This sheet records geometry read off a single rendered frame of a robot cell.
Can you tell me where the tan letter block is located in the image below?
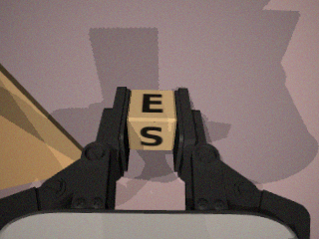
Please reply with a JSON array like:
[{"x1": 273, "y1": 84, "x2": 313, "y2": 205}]
[{"x1": 127, "y1": 90, "x2": 177, "y2": 150}]

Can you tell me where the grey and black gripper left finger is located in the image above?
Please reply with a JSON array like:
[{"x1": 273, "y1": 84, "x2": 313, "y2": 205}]
[{"x1": 0, "y1": 87, "x2": 131, "y2": 230}]

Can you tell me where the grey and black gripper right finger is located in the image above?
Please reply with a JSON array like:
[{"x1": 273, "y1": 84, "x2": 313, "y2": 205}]
[{"x1": 172, "y1": 88, "x2": 310, "y2": 239}]

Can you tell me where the tan flat mat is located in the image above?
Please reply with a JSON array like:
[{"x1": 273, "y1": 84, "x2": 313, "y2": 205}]
[{"x1": 0, "y1": 64, "x2": 83, "y2": 190}]

